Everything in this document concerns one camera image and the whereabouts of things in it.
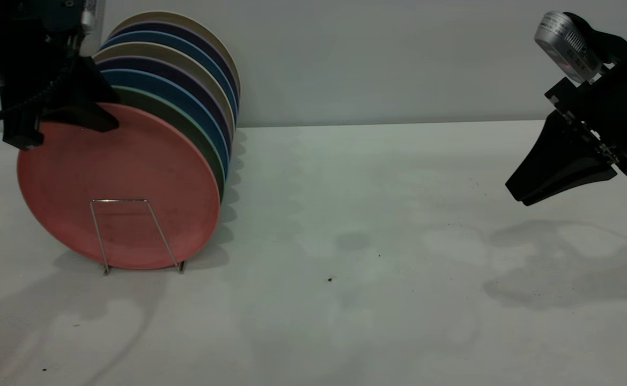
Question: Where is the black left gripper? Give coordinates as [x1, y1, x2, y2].
[0, 0, 120, 151]

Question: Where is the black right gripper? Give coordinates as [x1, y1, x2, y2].
[506, 47, 627, 207]

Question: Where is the pink plate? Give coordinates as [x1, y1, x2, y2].
[17, 103, 222, 271]

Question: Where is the beige plate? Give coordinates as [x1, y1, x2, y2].
[108, 12, 242, 102]
[93, 43, 237, 140]

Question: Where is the dark purple plate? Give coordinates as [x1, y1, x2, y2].
[108, 21, 240, 108]
[96, 56, 233, 156]

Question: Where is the blue plate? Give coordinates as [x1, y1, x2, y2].
[101, 31, 239, 127]
[100, 70, 232, 180]

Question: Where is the green plate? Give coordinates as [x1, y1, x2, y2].
[112, 86, 226, 202]

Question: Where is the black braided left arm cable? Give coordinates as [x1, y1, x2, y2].
[0, 70, 75, 132]

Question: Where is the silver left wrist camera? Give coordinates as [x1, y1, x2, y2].
[80, 0, 105, 35]

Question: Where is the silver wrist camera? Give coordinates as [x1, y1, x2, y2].
[80, 0, 105, 35]
[534, 12, 627, 84]

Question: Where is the metal wire plate rack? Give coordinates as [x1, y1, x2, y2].
[90, 199, 186, 276]

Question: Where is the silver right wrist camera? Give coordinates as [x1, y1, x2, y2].
[534, 12, 627, 84]

